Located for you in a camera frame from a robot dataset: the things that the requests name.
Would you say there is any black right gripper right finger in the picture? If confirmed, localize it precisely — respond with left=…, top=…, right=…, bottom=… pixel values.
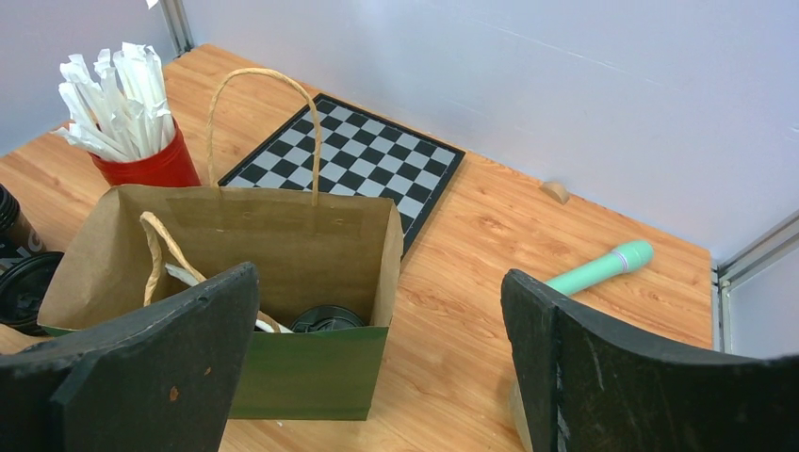
left=501, top=269, right=798, bottom=451

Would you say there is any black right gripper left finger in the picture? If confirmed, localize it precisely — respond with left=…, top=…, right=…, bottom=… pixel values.
left=1, top=263, right=259, bottom=451

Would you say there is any single white straw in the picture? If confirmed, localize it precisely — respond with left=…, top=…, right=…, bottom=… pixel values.
left=165, top=264, right=292, bottom=333

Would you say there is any black cup lid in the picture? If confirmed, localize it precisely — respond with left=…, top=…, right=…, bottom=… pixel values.
left=290, top=304, right=366, bottom=333

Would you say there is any green paper bag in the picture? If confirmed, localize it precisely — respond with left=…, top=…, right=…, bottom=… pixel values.
left=37, top=67, right=405, bottom=422

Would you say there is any cardboard cup carrier tray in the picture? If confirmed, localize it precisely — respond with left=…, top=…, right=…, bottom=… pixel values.
left=508, top=379, right=532, bottom=452

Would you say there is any black lid stack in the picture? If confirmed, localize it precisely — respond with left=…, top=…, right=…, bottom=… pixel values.
left=1, top=251, right=64, bottom=337

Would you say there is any small brown wood block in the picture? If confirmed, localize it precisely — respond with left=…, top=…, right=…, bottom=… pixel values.
left=539, top=181, right=570, bottom=205

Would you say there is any black cup stack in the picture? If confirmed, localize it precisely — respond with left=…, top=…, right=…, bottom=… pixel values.
left=1, top=186, right=47, bottom=273

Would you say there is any red straw holder cup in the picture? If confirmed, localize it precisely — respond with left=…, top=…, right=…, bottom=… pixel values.
left=90, top=121, right=202, bottom=187

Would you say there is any white wrapped straws bundle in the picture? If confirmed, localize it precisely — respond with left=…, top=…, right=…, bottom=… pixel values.
left=53, top=42, right=177, bottom=163

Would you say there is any black white chessboard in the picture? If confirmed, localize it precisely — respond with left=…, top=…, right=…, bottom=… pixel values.
left=219, top=94, right=465, bottom=249

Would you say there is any mint green handle tool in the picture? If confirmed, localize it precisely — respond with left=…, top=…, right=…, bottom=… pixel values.
left=546, top=240, right=654, bottom=296

